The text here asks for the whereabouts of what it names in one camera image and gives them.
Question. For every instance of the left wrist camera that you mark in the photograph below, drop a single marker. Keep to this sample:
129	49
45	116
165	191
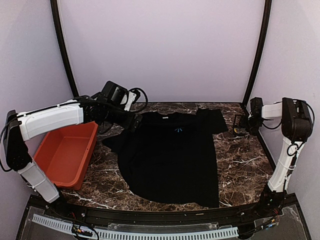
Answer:
130	98

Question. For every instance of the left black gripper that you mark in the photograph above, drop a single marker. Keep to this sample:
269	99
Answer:
136	123

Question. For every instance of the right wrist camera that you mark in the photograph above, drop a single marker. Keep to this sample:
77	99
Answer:
256	105

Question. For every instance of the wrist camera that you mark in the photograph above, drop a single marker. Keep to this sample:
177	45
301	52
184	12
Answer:
130	98
256	105

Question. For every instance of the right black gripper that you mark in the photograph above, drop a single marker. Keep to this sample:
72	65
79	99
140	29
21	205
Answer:
254	130

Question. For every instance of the black t-shirt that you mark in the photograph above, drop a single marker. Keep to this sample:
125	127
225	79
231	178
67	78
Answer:
171	158

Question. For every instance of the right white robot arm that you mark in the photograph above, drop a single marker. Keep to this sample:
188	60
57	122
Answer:
296	119

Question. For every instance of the white slotted cable duct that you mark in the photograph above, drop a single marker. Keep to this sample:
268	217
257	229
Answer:
136	232

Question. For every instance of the orange plastic bin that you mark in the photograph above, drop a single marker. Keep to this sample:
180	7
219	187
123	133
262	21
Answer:
65	153

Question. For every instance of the right black frame post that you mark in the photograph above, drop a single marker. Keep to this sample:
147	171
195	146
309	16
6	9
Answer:
258	53

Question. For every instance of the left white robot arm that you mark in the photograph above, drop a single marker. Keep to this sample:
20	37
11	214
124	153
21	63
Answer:
111	105

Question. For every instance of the black front rail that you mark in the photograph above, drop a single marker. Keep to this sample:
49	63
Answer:
238	215

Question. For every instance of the black frame post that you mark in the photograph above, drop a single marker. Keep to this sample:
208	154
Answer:
54	5
258	53

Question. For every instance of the left black frame post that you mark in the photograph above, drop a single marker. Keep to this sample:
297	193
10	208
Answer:
54	5

